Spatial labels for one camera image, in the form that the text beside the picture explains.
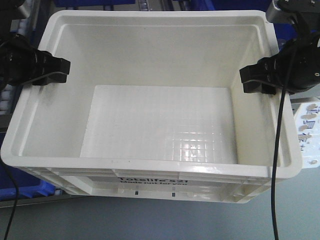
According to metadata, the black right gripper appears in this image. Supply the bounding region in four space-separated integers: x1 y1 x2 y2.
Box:
239 32 320 95

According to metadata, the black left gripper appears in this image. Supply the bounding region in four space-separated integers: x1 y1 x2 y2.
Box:
0 33 71 87

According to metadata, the white plastic tote bin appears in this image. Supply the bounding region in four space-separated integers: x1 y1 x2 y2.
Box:
0 9 305 205

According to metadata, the labelled white bin right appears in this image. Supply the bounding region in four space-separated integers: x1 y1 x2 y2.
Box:
291 97 320 169

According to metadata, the black right cable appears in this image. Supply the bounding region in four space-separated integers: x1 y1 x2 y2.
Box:
271 42 300 240

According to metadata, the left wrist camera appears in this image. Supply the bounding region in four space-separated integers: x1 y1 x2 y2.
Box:
0 0 31 20

